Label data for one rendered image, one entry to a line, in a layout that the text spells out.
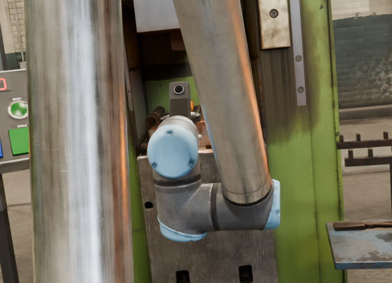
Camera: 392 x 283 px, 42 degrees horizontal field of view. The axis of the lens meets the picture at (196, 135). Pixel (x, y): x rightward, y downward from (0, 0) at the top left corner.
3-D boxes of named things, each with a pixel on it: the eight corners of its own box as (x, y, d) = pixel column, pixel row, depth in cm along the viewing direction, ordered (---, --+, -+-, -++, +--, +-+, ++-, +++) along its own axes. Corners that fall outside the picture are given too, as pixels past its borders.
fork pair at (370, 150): (373, 157, 122) (373, 149, 122) (349, 158, 123) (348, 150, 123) (359, 139, 145) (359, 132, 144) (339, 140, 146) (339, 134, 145)
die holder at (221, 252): (279, 289, 154) (267, 145, 146) (154, 299, 155) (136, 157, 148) (261, 226, 209) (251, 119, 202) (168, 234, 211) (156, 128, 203)
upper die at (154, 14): (205, 25, 147) (202, -8, 146) (136, 32, 148) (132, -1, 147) (206, 31, 189) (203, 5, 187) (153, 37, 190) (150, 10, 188)
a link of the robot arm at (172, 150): (149, 185, 91) (142, 130, 90) (156, 168, 104) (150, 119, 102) (200, 180, 91) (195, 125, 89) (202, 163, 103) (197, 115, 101)
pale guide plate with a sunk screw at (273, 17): (290, 46, 159) (286, -10, 157) (262, 49, 160) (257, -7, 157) (289, 46, 162) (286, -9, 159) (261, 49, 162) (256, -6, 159)
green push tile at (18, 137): (42, 150, 138) (36, 125, 141) (13, 155, 135) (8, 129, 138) (41, 152, 140) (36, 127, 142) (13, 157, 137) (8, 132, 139)
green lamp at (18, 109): (26, 117, 140) (24, 101, 139) (9, 118, 140) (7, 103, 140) (30, 115, 143) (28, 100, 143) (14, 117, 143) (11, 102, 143)
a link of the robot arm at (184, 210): (214, 245, 93) (207, 180, 91) (153, 245, 96) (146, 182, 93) (222, 226, 102) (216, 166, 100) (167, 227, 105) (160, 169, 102)
